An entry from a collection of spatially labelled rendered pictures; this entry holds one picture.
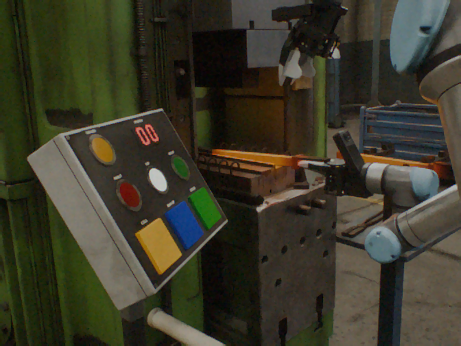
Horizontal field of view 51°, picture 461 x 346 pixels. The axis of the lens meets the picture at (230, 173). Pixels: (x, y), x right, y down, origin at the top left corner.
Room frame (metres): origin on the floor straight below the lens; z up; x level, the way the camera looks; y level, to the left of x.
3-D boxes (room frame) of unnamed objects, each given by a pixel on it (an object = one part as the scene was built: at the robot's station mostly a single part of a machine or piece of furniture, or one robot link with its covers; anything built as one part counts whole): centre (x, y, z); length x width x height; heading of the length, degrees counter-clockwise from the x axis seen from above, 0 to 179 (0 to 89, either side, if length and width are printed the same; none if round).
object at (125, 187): (0.76, 0.17, 1.09); 0.05 x 0.03 x 0.04; 136
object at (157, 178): (0.85, 0.13, 1.09); 0.05 x 0.03 x 0.04; 136
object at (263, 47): (1.49, 0.03, 1.32); 0.42 x 0.20 x 0.10; 46
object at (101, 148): (0.77, 0.21, 1.16); 0.05 x 0.03 x 0.04; 136
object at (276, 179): (1.49, 0.03, 0.96); 0.42 x 0.20 x 0.09; 46
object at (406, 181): (1.09, -0.42, 1.00); 0.11 x 0.08 x 0.09; 46
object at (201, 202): (0.93, 0.06, 1.01); 0.07 x 0.05 x 0.07; 161
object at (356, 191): (1.20, -0.30, 0.99); 0.12 x 0.08 x 0.09; 46
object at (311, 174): (1.26, -0.21, 0.99); 0.09 x 0.03 x 0.06; 49
